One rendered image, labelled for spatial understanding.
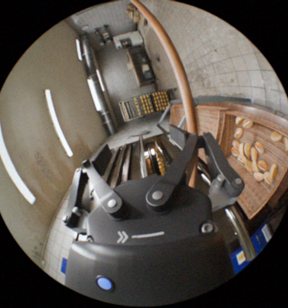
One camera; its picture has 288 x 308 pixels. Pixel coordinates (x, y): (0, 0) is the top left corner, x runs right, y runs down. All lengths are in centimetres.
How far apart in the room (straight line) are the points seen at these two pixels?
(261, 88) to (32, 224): 269
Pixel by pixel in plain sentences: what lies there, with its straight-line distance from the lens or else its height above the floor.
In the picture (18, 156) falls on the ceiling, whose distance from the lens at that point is 133.
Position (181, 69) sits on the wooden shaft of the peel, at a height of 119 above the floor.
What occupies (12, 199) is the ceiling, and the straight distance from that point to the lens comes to 128.
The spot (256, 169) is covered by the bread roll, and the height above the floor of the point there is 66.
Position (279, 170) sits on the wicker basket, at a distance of 82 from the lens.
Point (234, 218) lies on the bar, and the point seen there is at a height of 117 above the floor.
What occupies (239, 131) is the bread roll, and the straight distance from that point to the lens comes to 83.
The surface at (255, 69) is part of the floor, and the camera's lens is 143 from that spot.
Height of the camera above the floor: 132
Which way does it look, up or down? 4 degrees up
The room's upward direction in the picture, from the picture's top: 106 degrees counter-clockwise
